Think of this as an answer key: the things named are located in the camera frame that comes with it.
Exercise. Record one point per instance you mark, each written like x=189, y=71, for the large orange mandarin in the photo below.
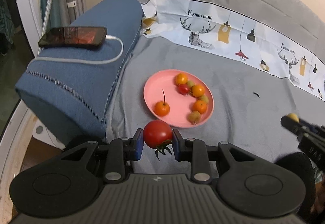
x=200, y=106

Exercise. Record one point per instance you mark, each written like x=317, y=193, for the orange mandarin with stem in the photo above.
x=162, y=108

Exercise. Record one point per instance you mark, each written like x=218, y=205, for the yellow longan with stem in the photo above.
x=194, y=117

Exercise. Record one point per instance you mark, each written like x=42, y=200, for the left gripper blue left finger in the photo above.
x=121, y=153

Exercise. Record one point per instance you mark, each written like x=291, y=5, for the pink round plate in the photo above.
x=163, y=83

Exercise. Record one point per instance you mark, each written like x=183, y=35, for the blue sofa armrest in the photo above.
x=70, y=89

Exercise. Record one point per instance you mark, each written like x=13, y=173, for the red cherry tomato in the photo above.
x=158, y=136
x=183, y=89

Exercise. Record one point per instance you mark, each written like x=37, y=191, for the grey printed sofa cover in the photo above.
x=236, y=47

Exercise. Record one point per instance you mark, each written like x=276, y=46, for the yellow longan front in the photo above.
x=294, y=117

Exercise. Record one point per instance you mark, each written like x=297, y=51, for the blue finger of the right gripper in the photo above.
x=292, y=126

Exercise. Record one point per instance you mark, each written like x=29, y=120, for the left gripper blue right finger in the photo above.
x=195, y=152

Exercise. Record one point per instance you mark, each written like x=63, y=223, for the black smartphone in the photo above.
x=84, y=37

